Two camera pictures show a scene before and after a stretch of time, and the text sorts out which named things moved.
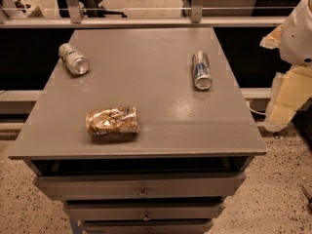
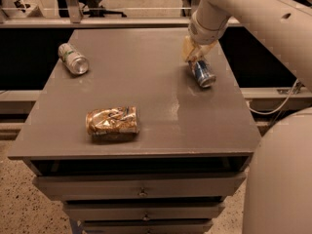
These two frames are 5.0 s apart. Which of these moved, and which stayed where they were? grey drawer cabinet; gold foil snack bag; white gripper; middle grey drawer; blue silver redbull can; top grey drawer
Moved: blue silver redbull can; white gripper
Stayed: gold foil snack bag; grey drawer cabinet; middle grey drawer; top grey drawer
